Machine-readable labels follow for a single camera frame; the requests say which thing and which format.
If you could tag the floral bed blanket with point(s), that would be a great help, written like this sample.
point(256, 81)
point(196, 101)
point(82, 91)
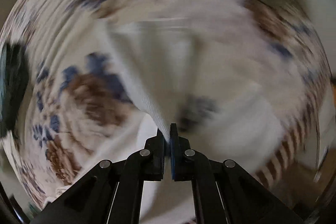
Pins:
point(76, 111)

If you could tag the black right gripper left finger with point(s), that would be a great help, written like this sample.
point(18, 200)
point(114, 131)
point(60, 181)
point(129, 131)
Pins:
point(111, 192)

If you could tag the white pants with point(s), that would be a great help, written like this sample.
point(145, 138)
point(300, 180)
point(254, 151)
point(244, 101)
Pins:
point(205, 88)

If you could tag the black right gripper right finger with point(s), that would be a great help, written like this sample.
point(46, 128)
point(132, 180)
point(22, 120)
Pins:
point(224, 192)

